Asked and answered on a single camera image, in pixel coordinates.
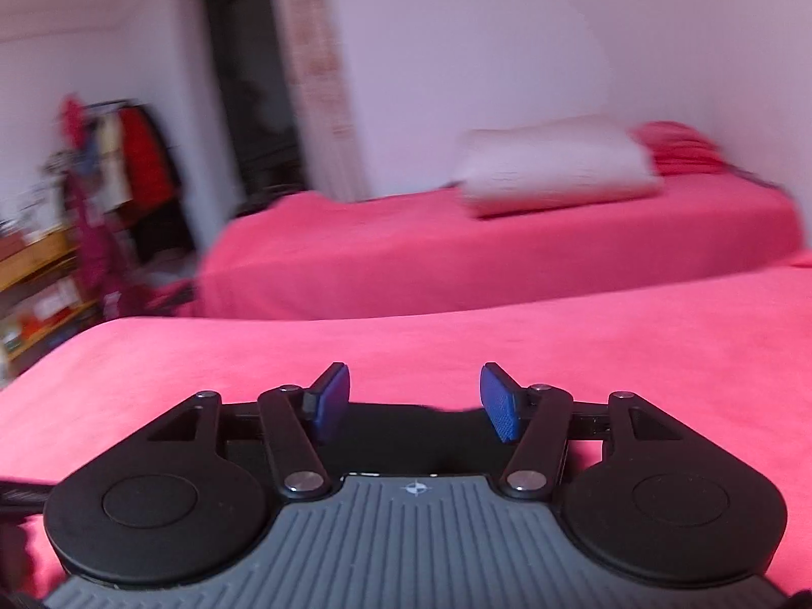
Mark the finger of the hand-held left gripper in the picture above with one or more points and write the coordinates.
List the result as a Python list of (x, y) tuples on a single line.
[(25, 496)]

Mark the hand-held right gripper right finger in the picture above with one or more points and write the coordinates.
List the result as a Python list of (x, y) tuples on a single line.
[(501, 407)]

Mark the pink patterned curtain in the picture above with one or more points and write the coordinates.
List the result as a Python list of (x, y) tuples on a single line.
[(320, 76)]

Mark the black knit pants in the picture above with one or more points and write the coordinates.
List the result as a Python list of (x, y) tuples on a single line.
[(412, 438)]

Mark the folded red blanket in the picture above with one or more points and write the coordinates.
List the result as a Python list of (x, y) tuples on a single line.
[(682, 149)]

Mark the pale pink pillow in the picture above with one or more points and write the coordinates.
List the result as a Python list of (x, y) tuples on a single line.
[(552, 168)]

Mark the maroon hanging garment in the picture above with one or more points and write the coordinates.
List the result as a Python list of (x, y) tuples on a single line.
[(95, 247)]

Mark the cream hanging garment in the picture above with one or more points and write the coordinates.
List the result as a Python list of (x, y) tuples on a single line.
[(111, 165)]

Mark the dark doorway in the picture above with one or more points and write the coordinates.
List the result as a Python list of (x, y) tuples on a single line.
[(254, 95)]

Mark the red padded jacket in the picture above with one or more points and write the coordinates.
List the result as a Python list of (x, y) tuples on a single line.
[(146, 158)]

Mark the wooden shelf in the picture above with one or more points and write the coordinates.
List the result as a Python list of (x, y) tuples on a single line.
[(38, 292)]

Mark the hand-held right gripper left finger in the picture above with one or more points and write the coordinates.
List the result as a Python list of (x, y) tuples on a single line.
[(333, 403)]

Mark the pink blanket covered bed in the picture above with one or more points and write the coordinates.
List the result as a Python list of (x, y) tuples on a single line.
[(380, 342), (444, 254)]

